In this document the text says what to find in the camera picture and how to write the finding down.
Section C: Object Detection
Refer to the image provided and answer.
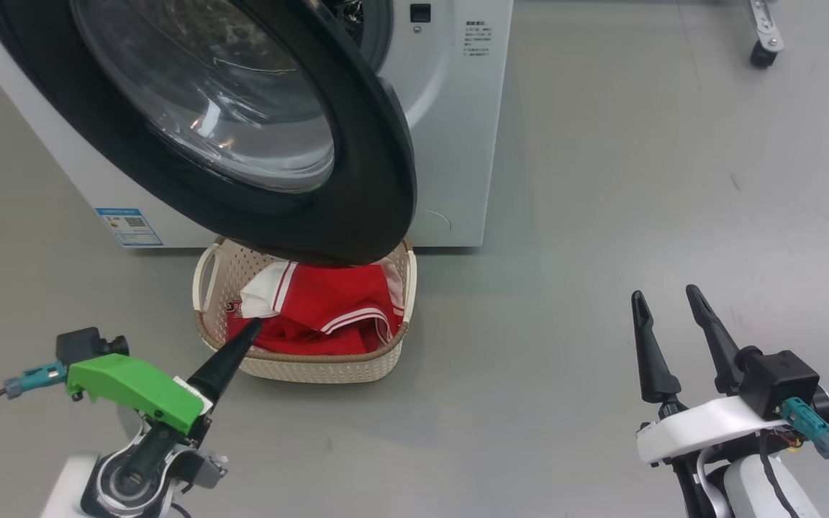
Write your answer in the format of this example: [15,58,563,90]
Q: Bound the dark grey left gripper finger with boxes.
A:
[186,319,264,415]

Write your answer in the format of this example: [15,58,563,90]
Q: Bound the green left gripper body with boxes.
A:
[65,353,212,437]

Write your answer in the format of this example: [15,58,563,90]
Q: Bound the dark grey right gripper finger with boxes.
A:
[631,291,683,404]
[686,285,746,395]

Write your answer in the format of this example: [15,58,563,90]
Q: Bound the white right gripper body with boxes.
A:
[636,396,789,465]

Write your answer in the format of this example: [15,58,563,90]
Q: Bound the red and white jersey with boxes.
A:
[226,260,405,356]

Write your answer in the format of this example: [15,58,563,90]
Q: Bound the dark round washing machine door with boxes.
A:
[0,0,417,267]

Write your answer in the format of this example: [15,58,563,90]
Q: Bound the cream perforated laundry basket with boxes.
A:
[192,236,417,384]

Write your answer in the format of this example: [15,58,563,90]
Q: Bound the white front-load washing machine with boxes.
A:
[0,0,515,250]

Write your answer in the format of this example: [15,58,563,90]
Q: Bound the blue energy label sticker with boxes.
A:
[95,207,164,248]

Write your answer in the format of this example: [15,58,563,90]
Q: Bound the grey partition leg with caster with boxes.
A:
[742,0,787,70]

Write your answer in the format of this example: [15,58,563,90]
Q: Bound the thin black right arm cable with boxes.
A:
[758,432,805,518]

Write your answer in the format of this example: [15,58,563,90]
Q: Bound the left camera cable teal connector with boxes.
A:
[0,360,68,447]

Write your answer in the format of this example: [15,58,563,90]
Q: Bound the camera cable teal connector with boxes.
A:
[778,397,829,487]
[0,360,68,447]

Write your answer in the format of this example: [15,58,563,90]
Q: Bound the right camera cable teal connector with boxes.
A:
[778,397,829,487]

